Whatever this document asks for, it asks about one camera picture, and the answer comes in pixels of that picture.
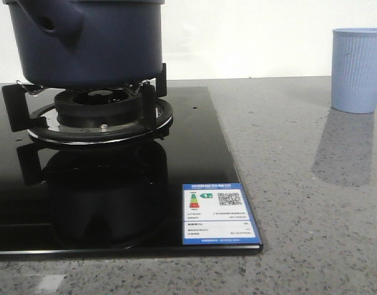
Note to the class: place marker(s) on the light blue ribbed cup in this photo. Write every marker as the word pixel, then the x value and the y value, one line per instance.
pixel 354 70

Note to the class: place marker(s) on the black pot support grate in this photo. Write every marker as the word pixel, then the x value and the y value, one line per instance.
pixel 42 124

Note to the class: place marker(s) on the dark blue cooking pot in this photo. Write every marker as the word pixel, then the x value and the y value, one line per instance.
pixel 87 44

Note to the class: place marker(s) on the blue energy label sticker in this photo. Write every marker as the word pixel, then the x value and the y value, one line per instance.
pixel 218 214

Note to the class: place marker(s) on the black round gas burner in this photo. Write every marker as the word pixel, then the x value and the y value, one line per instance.
pixel 94 108

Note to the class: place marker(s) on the black glass gas stove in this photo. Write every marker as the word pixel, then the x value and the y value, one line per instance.
pixel 121 200

